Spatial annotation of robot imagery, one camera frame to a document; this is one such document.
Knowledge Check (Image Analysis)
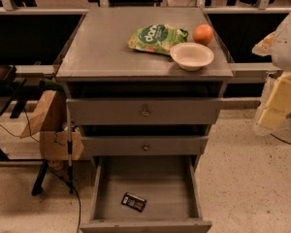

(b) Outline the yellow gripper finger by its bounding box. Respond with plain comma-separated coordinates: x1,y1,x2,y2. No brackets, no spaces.
257,72,291,130

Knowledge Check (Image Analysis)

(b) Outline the black rxbar chocolate bar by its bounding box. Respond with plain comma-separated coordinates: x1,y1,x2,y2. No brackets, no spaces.
121,192,146,213

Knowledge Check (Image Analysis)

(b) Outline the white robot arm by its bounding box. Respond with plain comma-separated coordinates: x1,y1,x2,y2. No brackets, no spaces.
252,12,291,135

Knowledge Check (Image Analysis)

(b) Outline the grey top drawer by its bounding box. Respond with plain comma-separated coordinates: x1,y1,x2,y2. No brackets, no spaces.
67,98,223,125

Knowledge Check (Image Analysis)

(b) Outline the grey drawer cabinet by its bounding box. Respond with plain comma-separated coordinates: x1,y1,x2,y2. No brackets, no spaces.
56,7,233,233

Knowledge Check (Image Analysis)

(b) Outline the grey open bottom drawer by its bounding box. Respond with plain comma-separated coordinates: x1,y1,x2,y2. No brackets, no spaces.
81,155,211,233

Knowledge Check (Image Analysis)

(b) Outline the grey middle drawer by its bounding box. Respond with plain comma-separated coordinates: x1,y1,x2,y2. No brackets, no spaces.
81,136,209,156

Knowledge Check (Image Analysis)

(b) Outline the white paper bowl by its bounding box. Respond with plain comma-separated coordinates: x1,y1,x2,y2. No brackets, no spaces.
170,43,214,71

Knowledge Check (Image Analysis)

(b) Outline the orange fruit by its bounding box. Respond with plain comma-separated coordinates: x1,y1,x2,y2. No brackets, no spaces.
193,24,214,46

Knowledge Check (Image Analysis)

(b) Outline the green chip bag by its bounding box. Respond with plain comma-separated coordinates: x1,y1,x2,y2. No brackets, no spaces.
127,24,188,55

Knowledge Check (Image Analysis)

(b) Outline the brown cardboard box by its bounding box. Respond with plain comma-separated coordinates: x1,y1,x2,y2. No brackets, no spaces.
19,89,85,161

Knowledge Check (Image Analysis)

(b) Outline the black stand with tray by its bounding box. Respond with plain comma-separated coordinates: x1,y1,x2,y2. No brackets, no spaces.
0,64,49,197

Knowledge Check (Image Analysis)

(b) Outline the black floor cable right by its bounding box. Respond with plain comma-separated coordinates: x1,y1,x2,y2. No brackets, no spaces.
270,133,291,147

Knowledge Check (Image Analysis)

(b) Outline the black floor cable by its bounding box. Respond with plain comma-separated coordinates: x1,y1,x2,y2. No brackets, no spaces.
270,133,291,147
0,109,82,233

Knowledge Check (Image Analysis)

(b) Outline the black floor cable left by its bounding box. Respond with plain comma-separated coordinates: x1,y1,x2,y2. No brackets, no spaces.
0,109,82,233

